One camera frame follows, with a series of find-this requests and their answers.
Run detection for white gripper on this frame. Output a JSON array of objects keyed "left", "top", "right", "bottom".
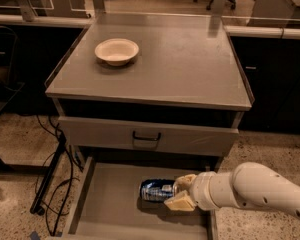
[{"left": 164, "top": 172, "right": 232, "bottom": 212}]

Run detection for blue pepsi can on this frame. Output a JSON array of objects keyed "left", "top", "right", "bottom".
[{"left": 139, "top": 179, "right": 175, "bottom": 203}]

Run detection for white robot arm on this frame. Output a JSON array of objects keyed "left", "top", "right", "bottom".
[{"left": 164, "top": 162, "right": 300, "bottom": 220}]

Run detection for open grey middle drawer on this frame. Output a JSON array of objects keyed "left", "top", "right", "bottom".
[{"left": 63, "top": 157, "right": 219, "bottom": 240}]

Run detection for grey drawer cabinet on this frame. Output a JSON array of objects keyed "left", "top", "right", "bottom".
[{"left": 44, "top": 11, "right": 255, "bottom": 240}]

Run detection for grey top drawer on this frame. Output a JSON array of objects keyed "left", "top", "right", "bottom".
[{"left": 59, "top": 116, "right": 239, "bottom": 156}]

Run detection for black stand leg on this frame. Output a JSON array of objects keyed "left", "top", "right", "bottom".
[{"left": 30, "top": 134, "right": 66, "bottom": 214}]

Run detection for white paper bowl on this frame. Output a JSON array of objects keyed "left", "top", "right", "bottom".
[{"left": 95, "top": 38, "right": 139, "bottom": 66}]

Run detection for dark chair at left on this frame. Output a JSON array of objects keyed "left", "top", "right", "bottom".
[{"left": 0, "top": 26, "right": 24, "bottom": 114}]

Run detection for black drawer handle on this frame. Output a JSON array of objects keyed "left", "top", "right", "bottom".
[{"left": 132, "top": 131, "right": 161, "bottom": 142}]

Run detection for black floor cables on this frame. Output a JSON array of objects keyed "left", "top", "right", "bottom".
[{"left": 33, "top": 114, "right": 85, "bottom": 237}]

